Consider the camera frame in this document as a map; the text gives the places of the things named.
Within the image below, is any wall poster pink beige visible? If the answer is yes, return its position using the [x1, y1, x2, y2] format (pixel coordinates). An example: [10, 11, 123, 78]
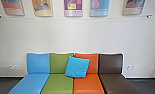
[122, 0, 147, 16]

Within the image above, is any orange sofa seat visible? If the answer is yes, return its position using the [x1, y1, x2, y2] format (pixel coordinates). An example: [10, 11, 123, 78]
[72, 53, 106, 94]

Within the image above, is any wall poster red and blue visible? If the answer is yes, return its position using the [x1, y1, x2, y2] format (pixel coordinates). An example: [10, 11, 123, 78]
[0, 0, 25, 17]

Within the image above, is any brown sofa seat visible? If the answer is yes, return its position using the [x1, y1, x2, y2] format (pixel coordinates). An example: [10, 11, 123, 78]
[98, 53, 138, 94]

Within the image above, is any white wall outlet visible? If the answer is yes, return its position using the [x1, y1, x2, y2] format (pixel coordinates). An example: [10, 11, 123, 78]
[126, 64, 139, 70]
[7, 64, 20, 70]

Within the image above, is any wall poster yellow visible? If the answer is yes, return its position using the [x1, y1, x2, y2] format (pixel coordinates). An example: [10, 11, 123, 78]
[31, 0, 54, 18]

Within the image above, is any green sofa seat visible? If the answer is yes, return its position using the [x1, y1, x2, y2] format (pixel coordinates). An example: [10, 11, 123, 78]
[40, 53, 75, 94]

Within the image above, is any wall poster light blue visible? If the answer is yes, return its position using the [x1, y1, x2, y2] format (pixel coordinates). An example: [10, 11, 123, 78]
[89, 0, 111, 18]

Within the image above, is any wall poster purple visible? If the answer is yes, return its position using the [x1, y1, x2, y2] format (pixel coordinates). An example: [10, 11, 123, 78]
[63, 0, 84, 18]

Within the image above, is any blue sofa seat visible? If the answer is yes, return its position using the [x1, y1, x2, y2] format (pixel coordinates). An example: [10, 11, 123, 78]
[7, 52, 52, 94]

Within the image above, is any cyan square cushion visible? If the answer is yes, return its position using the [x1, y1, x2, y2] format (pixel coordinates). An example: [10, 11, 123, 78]
[64, 55, 91, 79]

